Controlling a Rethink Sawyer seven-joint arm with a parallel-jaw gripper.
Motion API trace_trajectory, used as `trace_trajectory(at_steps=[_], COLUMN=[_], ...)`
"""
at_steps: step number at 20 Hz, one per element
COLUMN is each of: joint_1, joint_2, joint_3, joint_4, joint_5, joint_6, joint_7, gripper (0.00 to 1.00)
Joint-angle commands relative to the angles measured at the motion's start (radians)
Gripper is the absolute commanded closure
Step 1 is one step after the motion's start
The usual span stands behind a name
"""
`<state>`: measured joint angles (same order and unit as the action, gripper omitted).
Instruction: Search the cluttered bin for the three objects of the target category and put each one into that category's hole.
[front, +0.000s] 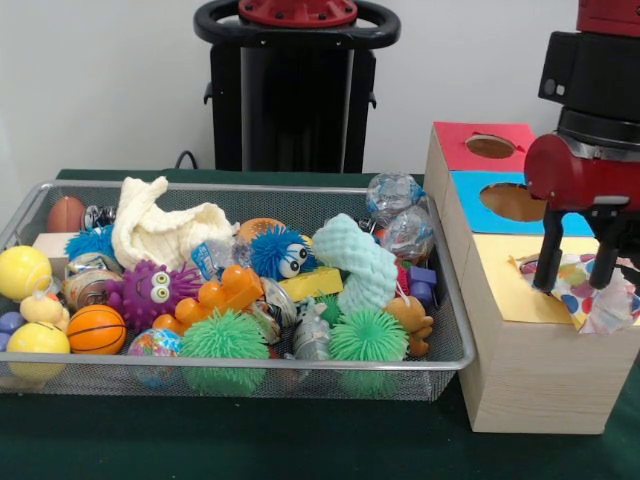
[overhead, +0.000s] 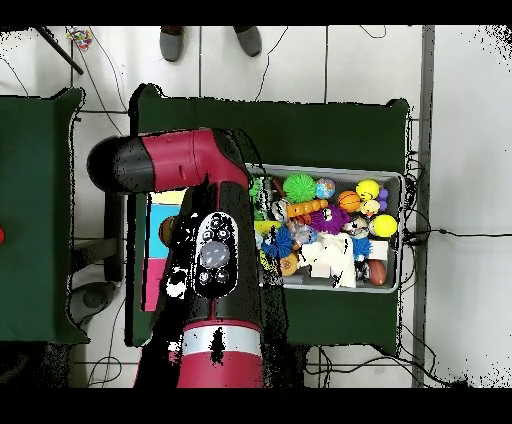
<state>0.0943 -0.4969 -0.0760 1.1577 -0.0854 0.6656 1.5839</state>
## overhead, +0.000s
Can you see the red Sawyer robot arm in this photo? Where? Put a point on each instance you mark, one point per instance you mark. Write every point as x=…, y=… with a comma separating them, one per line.
x=184, y=160

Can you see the wooden box with three holes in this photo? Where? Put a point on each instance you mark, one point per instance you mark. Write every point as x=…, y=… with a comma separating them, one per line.
x=158, y=220

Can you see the blue spiky ball with eyes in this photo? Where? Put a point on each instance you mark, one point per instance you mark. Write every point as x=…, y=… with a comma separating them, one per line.
x=282, y=242

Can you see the green spiky ball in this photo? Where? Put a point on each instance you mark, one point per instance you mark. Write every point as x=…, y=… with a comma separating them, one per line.
x=299, y=188

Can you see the orange plastic toy block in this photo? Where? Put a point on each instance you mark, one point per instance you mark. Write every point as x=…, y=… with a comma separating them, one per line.
x=307, y=209

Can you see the purple furry monster toy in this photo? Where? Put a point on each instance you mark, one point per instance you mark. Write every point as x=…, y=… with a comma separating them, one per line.
x=330, y=218

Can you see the cream knitted cloth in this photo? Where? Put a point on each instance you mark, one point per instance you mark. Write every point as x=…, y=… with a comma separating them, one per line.
x=332, y=260

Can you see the orange toy basketball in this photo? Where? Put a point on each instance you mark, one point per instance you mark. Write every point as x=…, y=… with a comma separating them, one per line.
x=349, y=200

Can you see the dark green table cloth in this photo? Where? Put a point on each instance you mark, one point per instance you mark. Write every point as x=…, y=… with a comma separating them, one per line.
x=320, y=128
x=32, y=240

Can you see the yellow ball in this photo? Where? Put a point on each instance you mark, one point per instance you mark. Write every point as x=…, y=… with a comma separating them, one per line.
x=368, y=190
x=384, y=226

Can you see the grey round stand base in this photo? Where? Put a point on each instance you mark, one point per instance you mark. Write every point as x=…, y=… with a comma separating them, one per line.
x=94, y=300

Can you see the small colourful floor toy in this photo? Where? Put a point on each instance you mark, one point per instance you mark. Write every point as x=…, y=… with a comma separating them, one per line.
x=78, y=38

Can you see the thin black rod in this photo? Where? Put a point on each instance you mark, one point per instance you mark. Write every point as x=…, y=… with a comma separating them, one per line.
x=58, y=49

